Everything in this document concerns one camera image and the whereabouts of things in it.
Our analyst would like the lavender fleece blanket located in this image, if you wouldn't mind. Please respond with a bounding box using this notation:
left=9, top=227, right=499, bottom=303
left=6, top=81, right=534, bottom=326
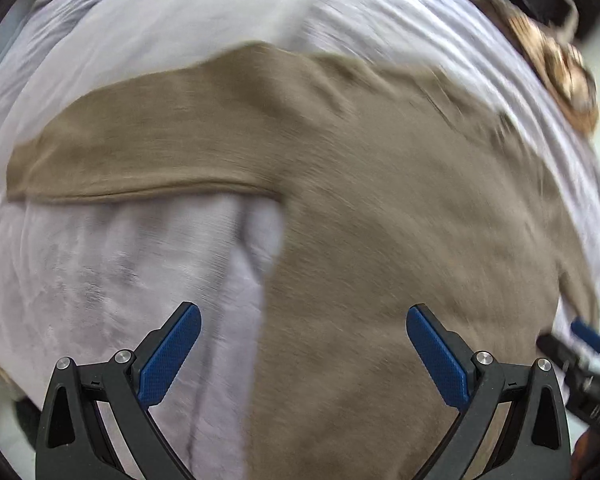
left=0, top=0, right=600, bottom=479

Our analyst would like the brown fleece garment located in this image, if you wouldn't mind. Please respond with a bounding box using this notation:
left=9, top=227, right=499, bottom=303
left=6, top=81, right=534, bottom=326
left=6, top=44, right=600, bottom=479

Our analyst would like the brown patterned pillow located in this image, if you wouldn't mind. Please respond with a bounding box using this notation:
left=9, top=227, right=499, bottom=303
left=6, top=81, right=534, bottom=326
left=469, top=0, right=600, bottom=139

